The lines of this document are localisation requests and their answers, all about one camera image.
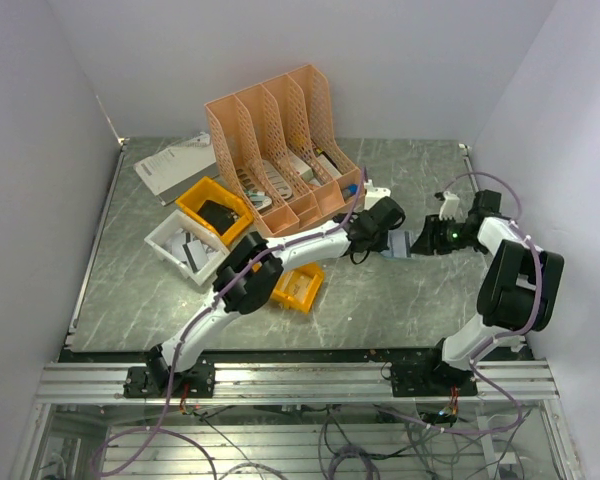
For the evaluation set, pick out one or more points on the white bin with cards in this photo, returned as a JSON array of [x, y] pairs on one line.
[[190, 247]]

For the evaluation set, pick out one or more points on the white paper booklet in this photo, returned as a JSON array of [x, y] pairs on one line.
[[175, 169]]

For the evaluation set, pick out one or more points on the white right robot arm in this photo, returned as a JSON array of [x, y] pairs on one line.
[[518, 293]]

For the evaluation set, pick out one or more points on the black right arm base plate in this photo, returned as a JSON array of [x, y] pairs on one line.
[[412, 380]]

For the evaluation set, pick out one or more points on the yellow bin with cards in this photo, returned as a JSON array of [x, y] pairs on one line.
[[297, 289]]

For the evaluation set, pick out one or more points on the peach plastic file organizer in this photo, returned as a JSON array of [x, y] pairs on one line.
[[280, 134]]

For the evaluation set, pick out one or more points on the aluminium frame rail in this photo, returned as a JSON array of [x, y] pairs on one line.
[[288, 383]]

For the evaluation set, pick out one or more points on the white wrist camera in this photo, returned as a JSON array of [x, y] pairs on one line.
[[449, 205], [374, 194]]

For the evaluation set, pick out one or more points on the yellow bin with black items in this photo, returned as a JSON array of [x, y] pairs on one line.
[[217, 209]]

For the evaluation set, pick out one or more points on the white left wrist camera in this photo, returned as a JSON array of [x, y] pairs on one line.
[[374, 194]]

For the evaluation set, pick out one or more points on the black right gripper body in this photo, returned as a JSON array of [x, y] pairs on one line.
[[456, 236]]

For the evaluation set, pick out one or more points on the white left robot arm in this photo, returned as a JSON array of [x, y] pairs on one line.
[[245, 281]]

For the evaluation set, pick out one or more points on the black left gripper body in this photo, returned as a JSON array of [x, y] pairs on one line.
[[381, 243]]

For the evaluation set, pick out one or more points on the white stapler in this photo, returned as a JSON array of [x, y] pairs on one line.
[[259, 200]]

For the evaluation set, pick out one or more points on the blue capped bottle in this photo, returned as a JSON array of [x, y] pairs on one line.
[[349, 191]]

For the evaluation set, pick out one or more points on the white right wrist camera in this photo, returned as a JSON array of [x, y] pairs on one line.
[[449, 205]]

